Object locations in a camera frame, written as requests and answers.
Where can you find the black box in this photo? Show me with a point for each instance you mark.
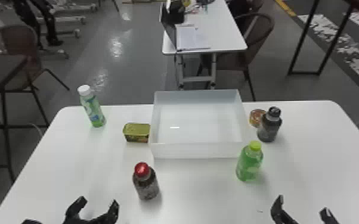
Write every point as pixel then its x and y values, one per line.
pixel 174 12

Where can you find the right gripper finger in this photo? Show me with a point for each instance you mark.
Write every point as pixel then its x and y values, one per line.
pixel 279 211
pixel 329 217

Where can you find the brown chair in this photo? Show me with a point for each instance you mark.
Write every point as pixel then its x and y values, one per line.
pixel 19 42
pixel 257 37

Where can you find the orange can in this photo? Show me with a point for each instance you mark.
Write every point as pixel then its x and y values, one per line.
pixel 256 117

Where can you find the white paper pad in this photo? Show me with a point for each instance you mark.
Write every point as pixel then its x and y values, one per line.
pixel 190 37

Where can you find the black frame table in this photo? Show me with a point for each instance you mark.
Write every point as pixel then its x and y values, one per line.
pixel 323 40

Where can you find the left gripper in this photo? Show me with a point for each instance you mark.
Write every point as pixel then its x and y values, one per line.
pixel 88 220

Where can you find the green bottle white cap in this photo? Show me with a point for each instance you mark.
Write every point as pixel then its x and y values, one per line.
pixel 92 108

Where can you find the black bottle red cap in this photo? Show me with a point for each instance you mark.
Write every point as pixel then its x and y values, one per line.
pixel 145 184

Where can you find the white side table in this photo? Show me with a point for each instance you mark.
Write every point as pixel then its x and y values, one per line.
pixel 220 31

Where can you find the clear box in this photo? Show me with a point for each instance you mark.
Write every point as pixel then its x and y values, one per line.
pixel 198 131

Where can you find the yellow can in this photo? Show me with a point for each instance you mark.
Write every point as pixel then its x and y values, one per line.
pixel 136 132

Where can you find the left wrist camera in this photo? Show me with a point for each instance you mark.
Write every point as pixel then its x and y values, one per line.
pixel 31 221

